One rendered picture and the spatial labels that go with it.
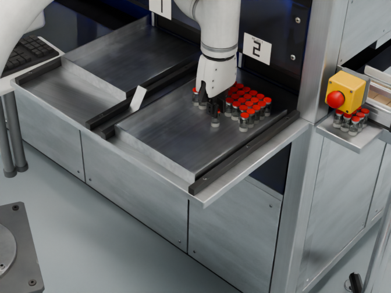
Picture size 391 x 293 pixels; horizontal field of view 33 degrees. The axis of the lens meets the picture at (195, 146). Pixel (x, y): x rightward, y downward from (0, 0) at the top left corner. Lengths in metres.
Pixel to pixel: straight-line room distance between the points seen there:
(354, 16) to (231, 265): 0.99
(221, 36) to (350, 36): 0.35
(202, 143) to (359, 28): 0.47
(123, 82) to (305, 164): 0.53
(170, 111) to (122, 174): 0.78
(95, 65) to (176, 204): 0.63
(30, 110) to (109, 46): 0.87
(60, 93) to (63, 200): 1.03
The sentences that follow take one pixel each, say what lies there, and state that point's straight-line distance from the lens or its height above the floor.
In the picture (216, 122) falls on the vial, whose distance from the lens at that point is 1.63.
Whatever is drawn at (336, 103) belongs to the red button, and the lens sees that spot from 1.57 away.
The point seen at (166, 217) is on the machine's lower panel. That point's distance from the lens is 2.36.
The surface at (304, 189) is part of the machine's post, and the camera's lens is 1.83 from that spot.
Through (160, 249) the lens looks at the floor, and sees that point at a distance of 2.53.
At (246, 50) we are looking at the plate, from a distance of 1.72.
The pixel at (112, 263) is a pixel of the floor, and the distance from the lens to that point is 2.50.
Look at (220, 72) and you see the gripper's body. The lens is 1.53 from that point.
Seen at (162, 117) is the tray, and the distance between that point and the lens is 1.67.
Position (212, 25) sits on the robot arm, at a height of 1.18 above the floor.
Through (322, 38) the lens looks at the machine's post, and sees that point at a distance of 1.57.
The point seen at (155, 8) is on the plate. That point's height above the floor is 1.00.
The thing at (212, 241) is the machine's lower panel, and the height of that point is 0.24.
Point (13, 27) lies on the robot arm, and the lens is 1.13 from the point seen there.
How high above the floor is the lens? 1.87
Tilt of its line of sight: 39 degrees down
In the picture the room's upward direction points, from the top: 2 degrees clockwise
